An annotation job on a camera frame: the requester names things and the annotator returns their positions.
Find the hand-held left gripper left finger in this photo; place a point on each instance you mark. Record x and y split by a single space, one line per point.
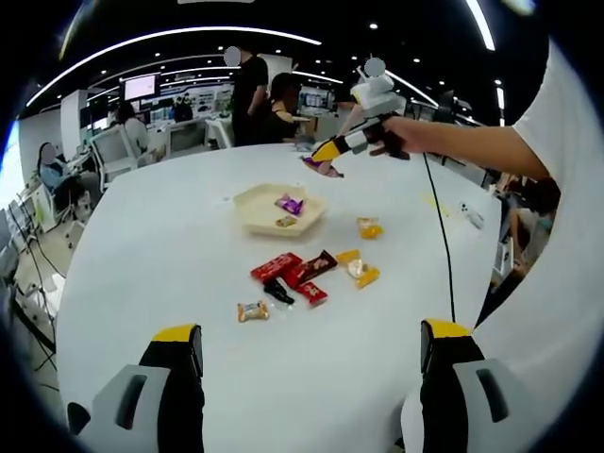
160 406

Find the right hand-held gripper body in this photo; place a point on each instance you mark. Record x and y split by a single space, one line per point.
377 96

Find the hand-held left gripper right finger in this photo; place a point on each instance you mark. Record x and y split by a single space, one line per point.
443 401

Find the purple food packet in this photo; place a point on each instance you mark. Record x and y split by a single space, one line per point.
289 204
313 162

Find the small tan food packet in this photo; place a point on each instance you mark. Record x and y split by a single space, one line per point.
286 222

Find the beige hexagonal container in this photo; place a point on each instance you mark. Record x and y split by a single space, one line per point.
257 207

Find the dark brown food packet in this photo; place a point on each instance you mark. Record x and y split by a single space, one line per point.
313 266

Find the long yellow food packet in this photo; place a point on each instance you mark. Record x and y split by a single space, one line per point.
358 270

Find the orange food packet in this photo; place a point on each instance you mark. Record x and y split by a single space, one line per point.
252 312

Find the large red food packet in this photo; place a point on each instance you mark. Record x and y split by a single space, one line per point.
273 266

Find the small red food packet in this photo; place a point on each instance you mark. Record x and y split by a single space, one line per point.
312 293

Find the black food packet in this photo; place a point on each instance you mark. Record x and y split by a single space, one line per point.
278 292

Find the person's right hand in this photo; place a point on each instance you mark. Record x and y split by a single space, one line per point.
406 139

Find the grey pouch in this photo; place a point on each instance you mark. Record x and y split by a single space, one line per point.
304 142

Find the small black object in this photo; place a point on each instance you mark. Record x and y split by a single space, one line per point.
78 417

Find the white ceiling light strip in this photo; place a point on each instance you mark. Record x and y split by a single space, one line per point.
480 26

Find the white office chair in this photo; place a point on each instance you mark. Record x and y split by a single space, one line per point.
113 153
186 138

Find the white smartphone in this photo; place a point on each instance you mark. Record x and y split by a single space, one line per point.
472 214

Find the person's white shirt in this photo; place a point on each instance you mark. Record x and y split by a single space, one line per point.
566 283

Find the curved ceiling light strip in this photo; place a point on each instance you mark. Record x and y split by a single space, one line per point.
165 35

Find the lit wall screen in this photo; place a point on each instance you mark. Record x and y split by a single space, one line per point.
139 88

